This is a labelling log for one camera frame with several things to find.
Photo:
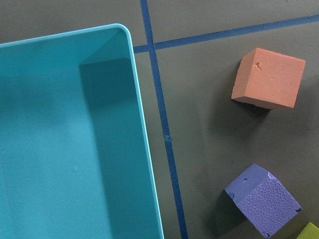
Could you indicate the teal plastic bin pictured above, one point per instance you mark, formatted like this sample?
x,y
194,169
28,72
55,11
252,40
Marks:
x,y
74,155

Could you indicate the orange foam block left side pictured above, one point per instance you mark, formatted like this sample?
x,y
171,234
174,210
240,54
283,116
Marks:
x,y
268,79

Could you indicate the purple foam block left side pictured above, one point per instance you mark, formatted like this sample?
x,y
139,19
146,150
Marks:
x,y
263,200

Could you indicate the yellow foam block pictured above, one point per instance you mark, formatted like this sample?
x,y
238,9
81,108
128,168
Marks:
x,y
310,231

